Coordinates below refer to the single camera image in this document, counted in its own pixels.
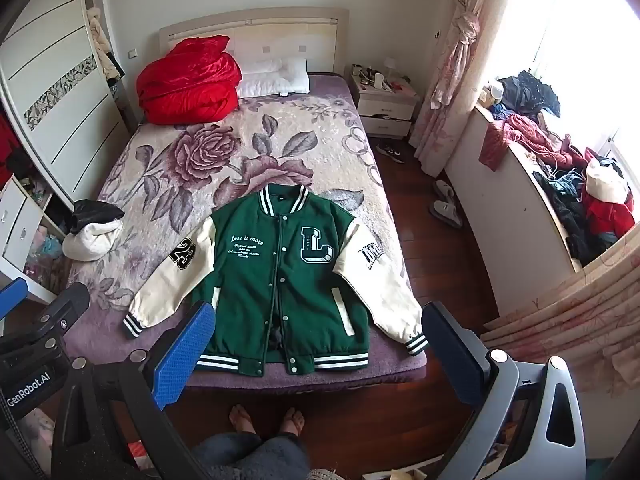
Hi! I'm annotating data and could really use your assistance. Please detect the red garment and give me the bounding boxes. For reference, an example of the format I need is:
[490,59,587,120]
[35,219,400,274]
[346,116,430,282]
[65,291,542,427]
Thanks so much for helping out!
[580,147,636,241]

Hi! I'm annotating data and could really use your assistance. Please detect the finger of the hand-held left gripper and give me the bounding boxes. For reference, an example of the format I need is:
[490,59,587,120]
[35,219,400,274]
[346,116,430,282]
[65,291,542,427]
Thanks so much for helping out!
[29,282,92,340]
[0,276,29,319]

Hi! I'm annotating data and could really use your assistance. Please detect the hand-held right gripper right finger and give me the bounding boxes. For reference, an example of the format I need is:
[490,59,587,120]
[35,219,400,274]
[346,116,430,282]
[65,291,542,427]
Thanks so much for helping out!
[421,301,587,480]

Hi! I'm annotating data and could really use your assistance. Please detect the white cloth hat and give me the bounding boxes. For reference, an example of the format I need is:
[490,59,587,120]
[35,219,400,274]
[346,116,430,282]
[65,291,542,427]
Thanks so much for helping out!
[585,160,630,202]

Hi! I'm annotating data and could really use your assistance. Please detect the person's left foot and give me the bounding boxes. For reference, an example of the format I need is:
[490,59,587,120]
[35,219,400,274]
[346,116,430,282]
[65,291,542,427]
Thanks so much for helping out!
[228,404,258,436]

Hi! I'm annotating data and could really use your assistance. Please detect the pink knit cloth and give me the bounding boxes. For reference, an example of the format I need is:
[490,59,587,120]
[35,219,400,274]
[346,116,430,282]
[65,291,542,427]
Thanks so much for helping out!
[478,114,576,171]

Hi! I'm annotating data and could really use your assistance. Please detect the cream hanging garment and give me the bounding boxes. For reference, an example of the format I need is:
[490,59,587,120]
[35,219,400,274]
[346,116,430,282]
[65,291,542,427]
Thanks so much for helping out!
[85,7,124,81]

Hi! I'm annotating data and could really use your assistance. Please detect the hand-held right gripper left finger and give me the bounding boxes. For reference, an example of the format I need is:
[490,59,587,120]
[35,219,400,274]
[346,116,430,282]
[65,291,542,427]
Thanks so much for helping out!
[50,300,217,480]

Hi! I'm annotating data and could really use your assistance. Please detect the person's dark pants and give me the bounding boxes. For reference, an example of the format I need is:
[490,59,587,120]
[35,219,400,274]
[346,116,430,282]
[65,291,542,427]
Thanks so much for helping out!
[187,431,312,480]

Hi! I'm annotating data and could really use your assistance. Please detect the wooden bed with cream headboard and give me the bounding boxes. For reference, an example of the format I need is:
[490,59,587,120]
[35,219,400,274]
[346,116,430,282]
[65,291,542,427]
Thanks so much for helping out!
[65,7,432,397]

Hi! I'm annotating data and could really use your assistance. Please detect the white pillow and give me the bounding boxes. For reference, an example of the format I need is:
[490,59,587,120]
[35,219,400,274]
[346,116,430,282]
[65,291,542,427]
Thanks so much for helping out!
[239,57,287,80]
[236,57,310,99]

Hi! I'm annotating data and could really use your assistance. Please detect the dark blue clothes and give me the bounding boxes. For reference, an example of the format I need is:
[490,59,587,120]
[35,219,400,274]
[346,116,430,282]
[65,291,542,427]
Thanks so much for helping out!
[492,70,562,121]

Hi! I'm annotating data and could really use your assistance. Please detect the pink gathered curtain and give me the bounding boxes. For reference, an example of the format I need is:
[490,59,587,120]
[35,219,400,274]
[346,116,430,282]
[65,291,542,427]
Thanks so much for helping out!
[479,232,640,461]

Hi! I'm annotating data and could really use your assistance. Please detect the pink tied curtain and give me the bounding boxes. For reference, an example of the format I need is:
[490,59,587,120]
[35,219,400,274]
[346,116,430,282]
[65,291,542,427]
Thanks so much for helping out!
[416,0,507,177]

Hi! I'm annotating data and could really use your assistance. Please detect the floral plush blanket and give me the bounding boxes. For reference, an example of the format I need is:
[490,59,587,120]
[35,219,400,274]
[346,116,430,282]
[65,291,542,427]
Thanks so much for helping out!
[65,72,431,391]

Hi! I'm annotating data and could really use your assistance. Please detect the red quilt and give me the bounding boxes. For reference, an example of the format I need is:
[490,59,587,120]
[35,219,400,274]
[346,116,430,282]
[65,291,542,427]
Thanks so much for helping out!
[136,35,243,126]

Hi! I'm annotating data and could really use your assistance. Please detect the white nightstand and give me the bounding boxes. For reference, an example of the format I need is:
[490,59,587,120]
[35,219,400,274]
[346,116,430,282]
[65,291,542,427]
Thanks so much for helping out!
[347,72,420,141]

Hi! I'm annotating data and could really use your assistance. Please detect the green and cream varsity jacket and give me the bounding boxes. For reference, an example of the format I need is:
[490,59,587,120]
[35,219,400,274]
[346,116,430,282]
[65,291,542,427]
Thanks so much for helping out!
[123,183,430,375]

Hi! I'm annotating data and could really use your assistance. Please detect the black and white garment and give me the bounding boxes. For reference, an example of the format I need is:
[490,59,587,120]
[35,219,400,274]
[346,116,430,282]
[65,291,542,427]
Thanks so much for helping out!
[62,199,126,262]

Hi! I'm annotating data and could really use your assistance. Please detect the window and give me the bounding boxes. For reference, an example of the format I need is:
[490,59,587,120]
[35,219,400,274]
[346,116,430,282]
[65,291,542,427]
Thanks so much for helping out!
[505,0,640,161]

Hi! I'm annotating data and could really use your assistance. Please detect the white drawer unit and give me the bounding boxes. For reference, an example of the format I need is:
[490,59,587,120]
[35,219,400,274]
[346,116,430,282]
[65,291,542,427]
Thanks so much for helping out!
[0,175,53,306]

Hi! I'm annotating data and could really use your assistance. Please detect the black clothes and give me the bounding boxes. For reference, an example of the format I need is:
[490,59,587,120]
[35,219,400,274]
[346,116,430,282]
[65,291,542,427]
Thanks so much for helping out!
[532,170,616,267]

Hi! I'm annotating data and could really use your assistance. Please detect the person's right foot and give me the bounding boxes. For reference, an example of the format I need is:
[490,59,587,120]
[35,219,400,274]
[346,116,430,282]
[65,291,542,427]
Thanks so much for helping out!
[278,406,305,437]

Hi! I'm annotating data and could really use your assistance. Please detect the white wardrobe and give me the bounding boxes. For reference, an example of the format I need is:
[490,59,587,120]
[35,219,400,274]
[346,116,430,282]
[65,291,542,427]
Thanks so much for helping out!
[0,0,132,213]

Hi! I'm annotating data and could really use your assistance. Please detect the person's foot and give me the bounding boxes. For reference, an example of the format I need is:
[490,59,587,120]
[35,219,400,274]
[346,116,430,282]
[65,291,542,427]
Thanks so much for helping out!
[278,406,305,437]
[228,404,258,436]

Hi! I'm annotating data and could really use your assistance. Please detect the black sneakers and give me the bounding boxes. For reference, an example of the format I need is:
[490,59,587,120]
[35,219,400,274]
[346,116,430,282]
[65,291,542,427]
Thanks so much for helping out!
[376,141,407,164]

